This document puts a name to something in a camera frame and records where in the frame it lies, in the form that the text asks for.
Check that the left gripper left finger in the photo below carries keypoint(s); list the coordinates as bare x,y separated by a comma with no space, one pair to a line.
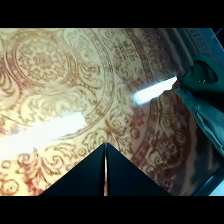
85,178

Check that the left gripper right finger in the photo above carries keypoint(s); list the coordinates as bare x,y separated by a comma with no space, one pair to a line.
128,178

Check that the dark green garment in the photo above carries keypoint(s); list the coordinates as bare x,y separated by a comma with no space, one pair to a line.
206,100

